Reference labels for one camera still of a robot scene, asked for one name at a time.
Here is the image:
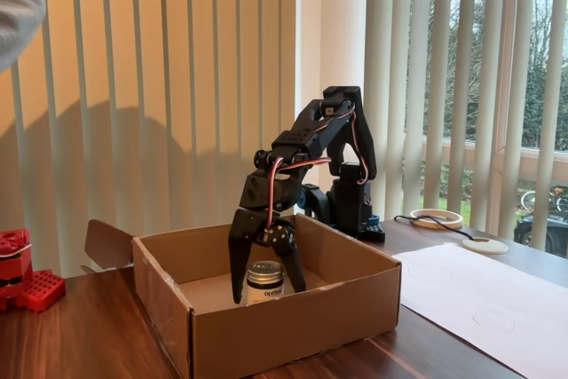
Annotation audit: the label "small jar with silver lid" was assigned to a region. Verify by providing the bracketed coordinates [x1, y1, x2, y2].
[245, 260, 286, 305]

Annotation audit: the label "red leader arm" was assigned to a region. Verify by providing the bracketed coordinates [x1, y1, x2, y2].
[0, 227, 35, 312]

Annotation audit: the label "open cardboard box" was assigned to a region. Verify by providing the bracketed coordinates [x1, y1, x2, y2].
[81, 213, 403, 379]

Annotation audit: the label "black clamp with blue knob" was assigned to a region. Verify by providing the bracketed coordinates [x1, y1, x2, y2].
[296, 183, 338, 224]

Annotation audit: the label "masking tape roll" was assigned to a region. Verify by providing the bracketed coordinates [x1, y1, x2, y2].
[408, 208, 464, 230]

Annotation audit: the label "white vertical blinds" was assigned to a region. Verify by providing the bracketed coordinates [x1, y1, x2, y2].
[0, 0, 296, 278]
[363, 0, 568, 260]

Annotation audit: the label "white paper sheet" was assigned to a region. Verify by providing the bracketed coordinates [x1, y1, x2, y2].
[392, 241, 568, 379]

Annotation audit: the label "thin black grommet cable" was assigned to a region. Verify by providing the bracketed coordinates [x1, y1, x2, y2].
[393, 214, 478, 242]

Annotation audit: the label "red perforated base plate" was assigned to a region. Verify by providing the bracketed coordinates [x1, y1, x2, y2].
[17, 268, 67, 313]

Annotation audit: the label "beige desk cable grommet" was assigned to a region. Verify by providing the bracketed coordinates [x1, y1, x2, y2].
[461, 237, 510, 256]

